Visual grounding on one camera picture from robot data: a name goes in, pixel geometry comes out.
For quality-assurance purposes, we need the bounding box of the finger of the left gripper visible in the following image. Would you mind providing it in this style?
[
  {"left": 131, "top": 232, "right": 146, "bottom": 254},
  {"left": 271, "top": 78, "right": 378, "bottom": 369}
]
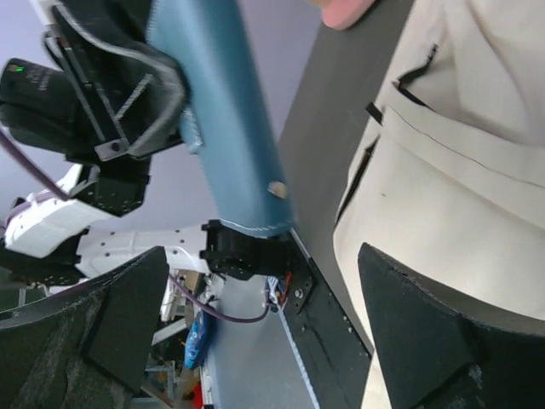
[{"left": 42, "top": 1, "right": 187, "bottom": 161}]

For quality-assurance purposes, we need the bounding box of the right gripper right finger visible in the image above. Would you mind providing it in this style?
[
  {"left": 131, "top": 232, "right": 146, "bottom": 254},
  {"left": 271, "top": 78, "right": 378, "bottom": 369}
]
[{"left": 358, "top": 244, "right": 544, "bottom": 408}]

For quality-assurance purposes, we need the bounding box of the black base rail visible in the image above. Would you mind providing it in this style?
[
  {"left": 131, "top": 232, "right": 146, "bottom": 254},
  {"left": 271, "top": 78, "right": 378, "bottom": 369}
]
[{"left": 284, "top": 239, "right": 371, "bottom": 409}]

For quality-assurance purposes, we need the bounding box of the blue wallet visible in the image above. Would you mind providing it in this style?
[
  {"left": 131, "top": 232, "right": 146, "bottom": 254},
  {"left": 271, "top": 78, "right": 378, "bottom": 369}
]
[{"left": 146, "top": 1, "right": 295, "bottom": 238}]

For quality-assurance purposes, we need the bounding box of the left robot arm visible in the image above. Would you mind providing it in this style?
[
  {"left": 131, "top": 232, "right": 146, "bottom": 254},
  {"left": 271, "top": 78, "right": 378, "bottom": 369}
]
[{"left": 1, "top": 1, "right": 313, "bottom": 309}]

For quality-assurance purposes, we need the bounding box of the pink cream plate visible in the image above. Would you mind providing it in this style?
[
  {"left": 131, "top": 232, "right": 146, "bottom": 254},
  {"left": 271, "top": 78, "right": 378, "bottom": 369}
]
[{"left": 320, "top": 0, "right": 376, "bottom": 31}]

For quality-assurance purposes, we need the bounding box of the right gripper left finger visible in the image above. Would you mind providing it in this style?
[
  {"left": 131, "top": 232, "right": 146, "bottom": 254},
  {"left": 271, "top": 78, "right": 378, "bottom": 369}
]
[{"left": 1, "top": 246, "right": 169, "bottom": 408}]

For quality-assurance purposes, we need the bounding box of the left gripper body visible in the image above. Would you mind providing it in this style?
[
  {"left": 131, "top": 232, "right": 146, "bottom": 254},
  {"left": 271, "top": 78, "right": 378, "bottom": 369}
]
[{"left": 1, "top": 58, "right": 151, "bottom": 216}]

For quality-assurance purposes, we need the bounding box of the cream canvas backpack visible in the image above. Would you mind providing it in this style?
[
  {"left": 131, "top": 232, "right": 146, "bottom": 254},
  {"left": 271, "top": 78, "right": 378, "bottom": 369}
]
[{"left": 333, "top": 1, "right": 544, "bottom": 408}]

